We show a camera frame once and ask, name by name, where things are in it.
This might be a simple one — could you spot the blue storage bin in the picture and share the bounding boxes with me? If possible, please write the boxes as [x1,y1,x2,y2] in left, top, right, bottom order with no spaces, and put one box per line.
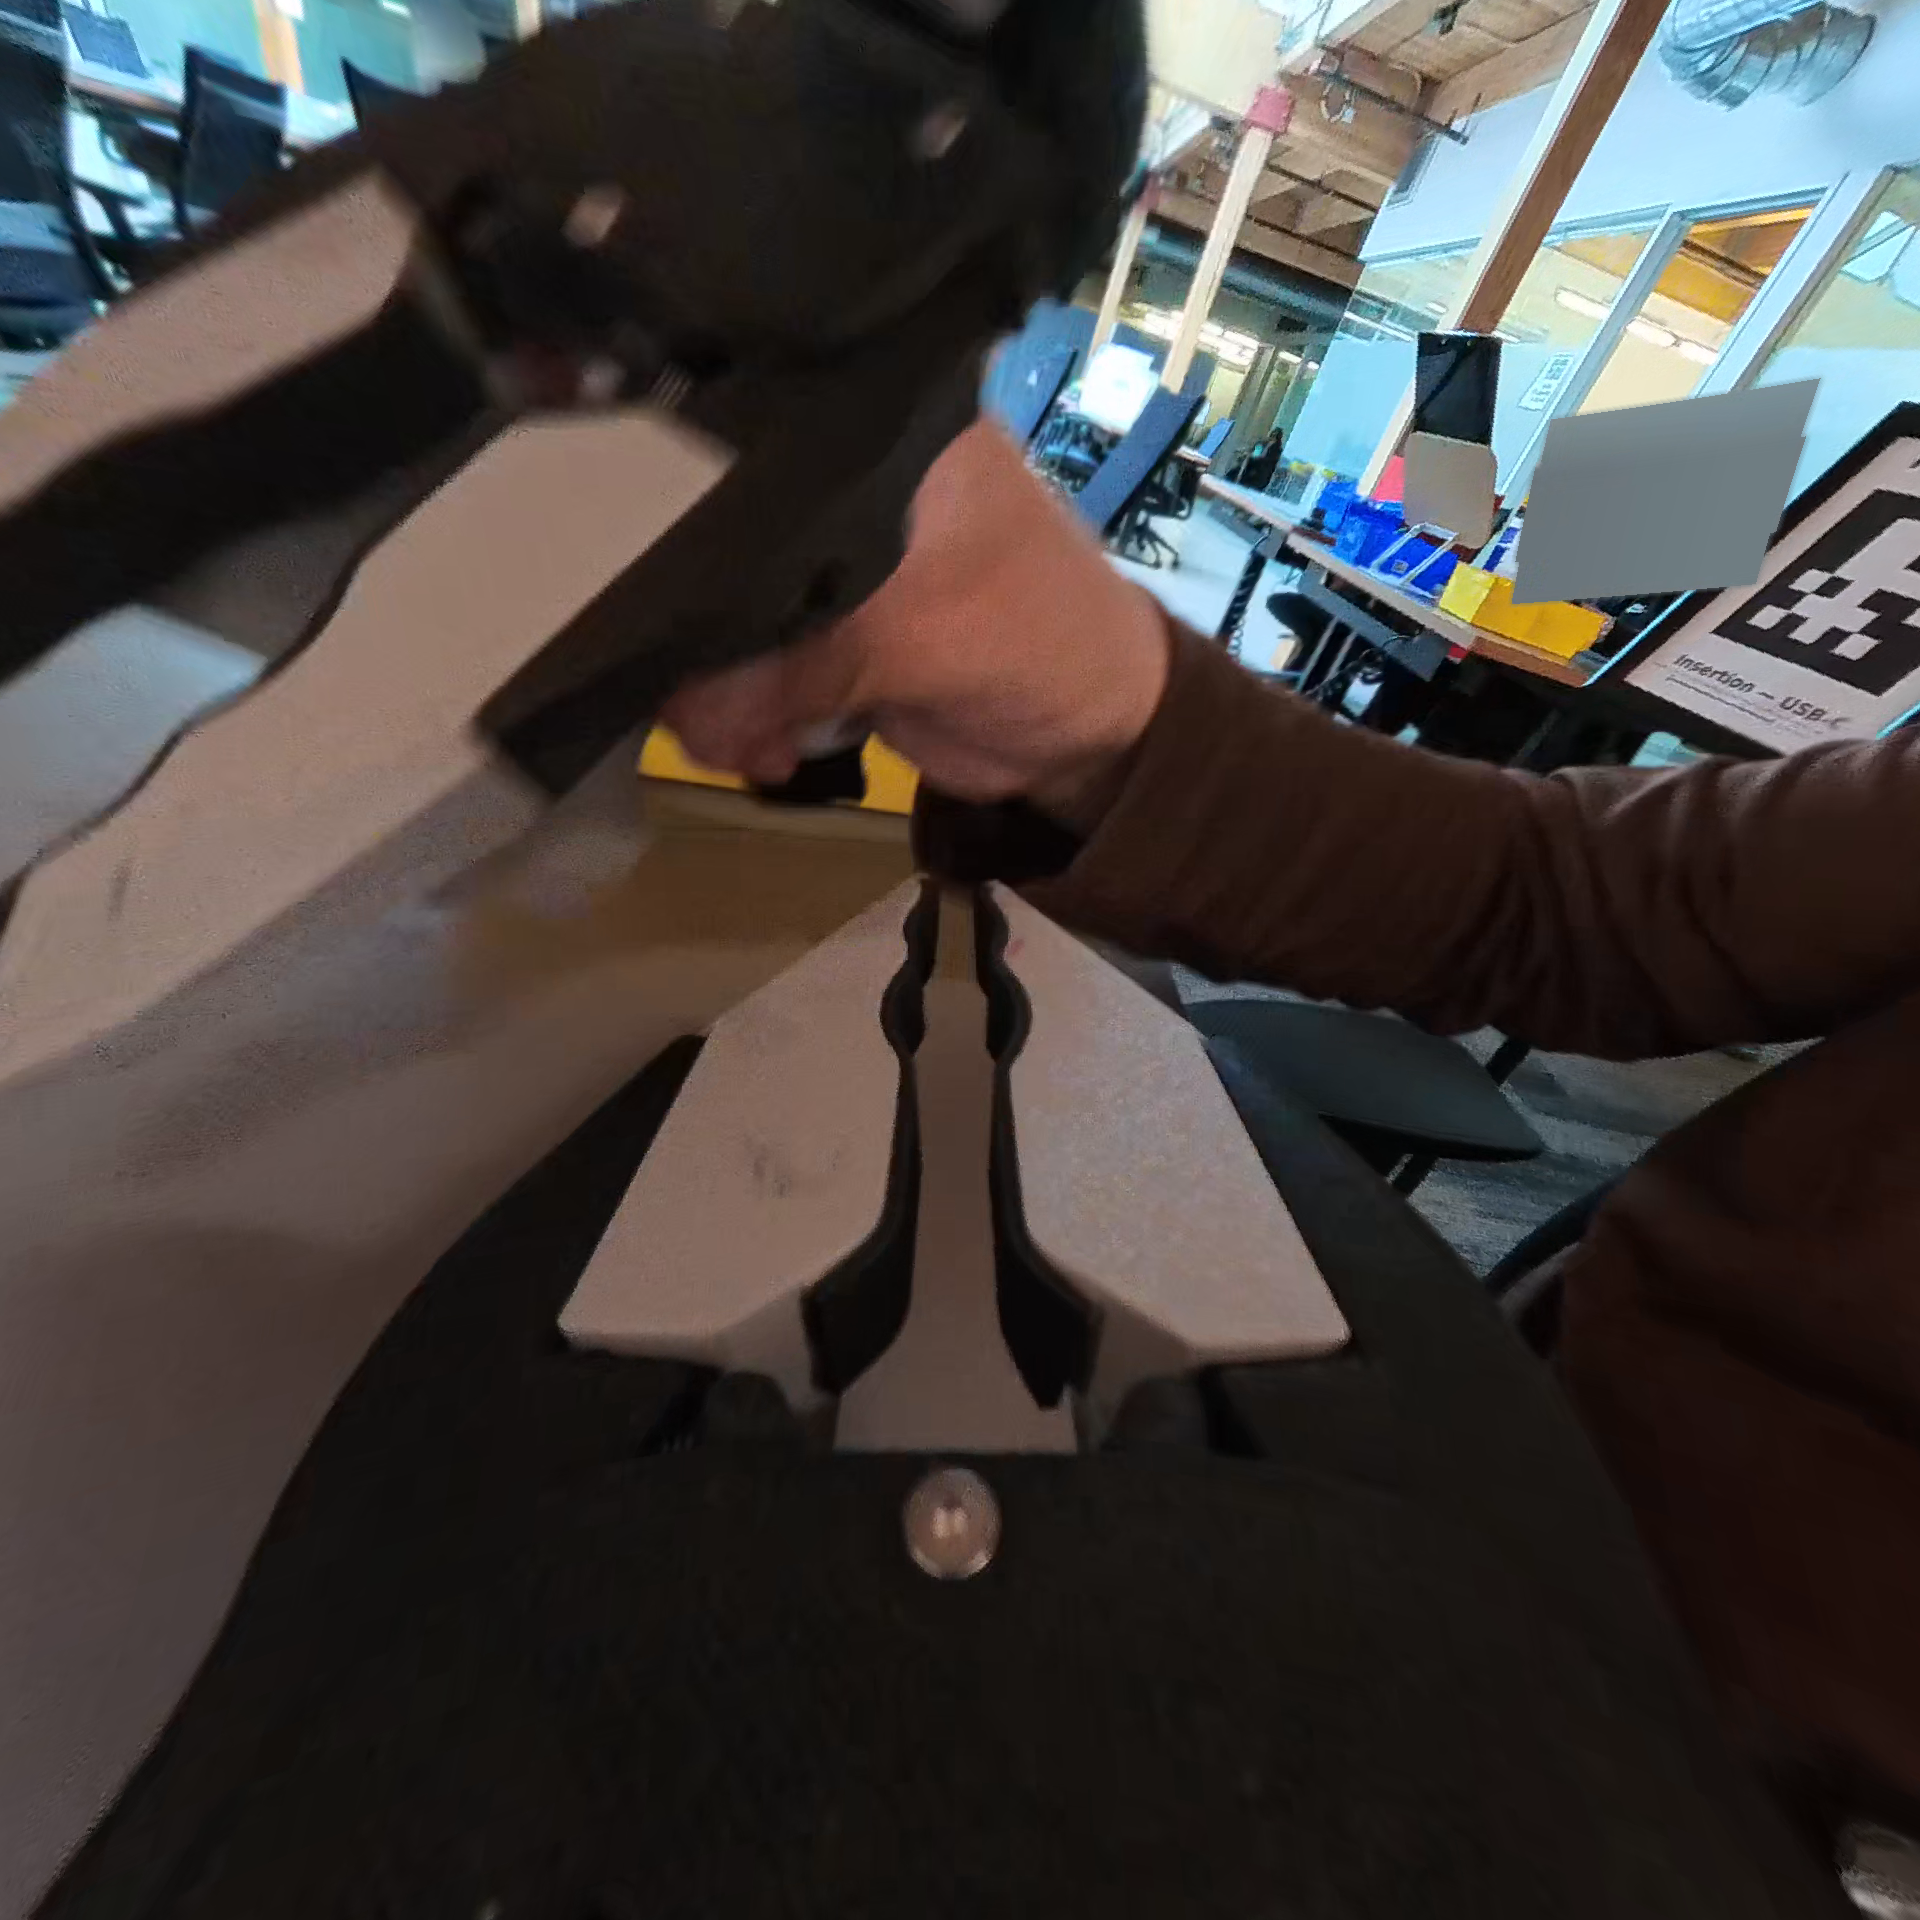
[1320,481,1465,587]

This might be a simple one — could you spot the person's brown shirt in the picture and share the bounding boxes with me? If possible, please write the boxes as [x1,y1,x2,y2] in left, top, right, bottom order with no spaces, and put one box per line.
[1546,991,1920,1848]

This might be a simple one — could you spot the silver ventilation duct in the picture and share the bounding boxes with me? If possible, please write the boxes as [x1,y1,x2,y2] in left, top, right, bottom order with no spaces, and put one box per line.
[1658,0,1877,111]

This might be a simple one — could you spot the person's right forearm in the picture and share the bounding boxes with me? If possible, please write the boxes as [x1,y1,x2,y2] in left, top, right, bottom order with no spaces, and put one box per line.
[1019,609,1920,1068]

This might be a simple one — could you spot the person's right hand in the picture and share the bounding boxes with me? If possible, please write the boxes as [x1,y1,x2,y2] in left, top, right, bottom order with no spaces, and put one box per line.
[667,411,1176,842]

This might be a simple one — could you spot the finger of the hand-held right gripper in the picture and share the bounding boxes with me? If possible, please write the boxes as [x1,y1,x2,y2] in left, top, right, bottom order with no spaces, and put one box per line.
[0,168,505,681]
[0,417,737,1079]

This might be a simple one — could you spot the wooden office desk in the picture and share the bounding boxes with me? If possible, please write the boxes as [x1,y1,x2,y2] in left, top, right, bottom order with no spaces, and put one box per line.
[1201,472,1613,692]

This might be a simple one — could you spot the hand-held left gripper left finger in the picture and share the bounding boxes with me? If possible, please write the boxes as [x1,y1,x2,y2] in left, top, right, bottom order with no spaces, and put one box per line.
[555,882,944,1395]

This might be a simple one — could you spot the black monitor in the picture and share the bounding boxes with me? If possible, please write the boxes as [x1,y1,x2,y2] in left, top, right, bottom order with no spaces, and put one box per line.
[1416,335,1501,452]

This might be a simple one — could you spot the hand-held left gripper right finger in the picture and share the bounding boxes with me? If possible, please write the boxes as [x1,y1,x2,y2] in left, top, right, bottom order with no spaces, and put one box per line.
[972,882,1355,1408]

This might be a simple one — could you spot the beige cardboard sheet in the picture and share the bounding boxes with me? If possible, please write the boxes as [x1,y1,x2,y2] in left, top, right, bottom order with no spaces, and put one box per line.
[1401,432,1501,531]

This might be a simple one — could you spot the small yellow storage bin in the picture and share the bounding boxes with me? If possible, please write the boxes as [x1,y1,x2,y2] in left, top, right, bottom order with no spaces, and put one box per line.
[1440,569,1610,663]

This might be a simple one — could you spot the black framed tag sign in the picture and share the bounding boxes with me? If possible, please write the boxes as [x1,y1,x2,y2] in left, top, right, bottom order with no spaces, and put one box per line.
[1624,403,1920,759]

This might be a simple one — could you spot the large yellow storage bin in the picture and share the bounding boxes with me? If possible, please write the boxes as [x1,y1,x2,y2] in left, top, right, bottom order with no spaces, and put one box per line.
[637,721,923,818]

